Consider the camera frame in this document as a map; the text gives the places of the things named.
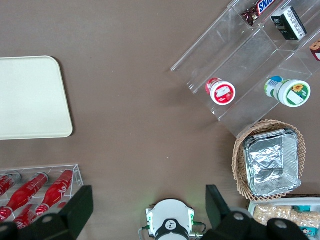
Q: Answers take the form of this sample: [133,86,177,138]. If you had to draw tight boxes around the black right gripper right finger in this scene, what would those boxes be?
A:
[202,184,310,240]

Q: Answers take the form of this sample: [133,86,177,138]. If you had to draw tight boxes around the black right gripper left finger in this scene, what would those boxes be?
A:
[0,185,94,240]

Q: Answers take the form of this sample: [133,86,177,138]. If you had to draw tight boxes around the woven wicker basket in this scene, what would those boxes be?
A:
[232,119,307,202]

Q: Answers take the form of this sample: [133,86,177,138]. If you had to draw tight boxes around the cream plastic tray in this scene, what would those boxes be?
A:
[0,55,74,141]

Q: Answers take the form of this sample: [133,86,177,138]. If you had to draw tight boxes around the red cola bottle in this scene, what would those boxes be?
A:
[0,171,22,199]
[0,172,49,222]
[35,169,74,217]
[13,203,39,230]

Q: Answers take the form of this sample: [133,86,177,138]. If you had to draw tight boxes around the white plastic bin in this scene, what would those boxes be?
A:
[247,197,320,240]

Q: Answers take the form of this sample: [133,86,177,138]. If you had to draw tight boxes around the clear acrylic bottle box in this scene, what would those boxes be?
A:
[0,163,84,223]

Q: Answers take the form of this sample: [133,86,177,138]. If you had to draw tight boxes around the puffed rice snack bag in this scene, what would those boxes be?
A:
[252,204,320,229]

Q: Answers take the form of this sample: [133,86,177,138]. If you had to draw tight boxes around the aluminium foil container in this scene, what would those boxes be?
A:
[242,128,302,197]

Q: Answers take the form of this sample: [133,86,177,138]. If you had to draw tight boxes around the teal snack packet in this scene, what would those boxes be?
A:
[292,205,312,213]

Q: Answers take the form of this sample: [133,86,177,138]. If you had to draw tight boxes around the red strawberry yogurt cup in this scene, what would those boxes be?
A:
[205,77,237,106]

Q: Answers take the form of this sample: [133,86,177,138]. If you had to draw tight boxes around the green sunflower yogurt cup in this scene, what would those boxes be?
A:
[264,76,312,108]

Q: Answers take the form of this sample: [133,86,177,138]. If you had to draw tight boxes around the clear acrylic tiered shelf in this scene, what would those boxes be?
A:
[170,0,320,138]

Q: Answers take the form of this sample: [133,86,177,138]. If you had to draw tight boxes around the red snack packet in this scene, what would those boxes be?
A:
[309,39,320,62]

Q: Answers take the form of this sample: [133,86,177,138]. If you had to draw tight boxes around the black and white carton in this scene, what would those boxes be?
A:
[270,5,308,41]

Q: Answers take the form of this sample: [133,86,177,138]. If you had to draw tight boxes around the brown Snickers bar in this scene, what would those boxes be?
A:
[241,0,277,26]

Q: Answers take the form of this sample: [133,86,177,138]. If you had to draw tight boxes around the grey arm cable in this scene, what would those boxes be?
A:
[138,224,157,240]

